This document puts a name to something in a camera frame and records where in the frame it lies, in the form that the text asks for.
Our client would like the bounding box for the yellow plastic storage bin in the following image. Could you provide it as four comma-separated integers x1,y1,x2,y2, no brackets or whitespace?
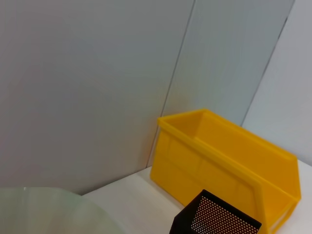
150,108,302,232

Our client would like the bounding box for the black mesh pen holder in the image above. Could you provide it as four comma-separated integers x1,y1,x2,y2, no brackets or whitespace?
170,189,263,234

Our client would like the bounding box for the clear glass fruit plate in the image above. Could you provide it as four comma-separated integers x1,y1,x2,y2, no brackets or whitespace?
0,186,126,234

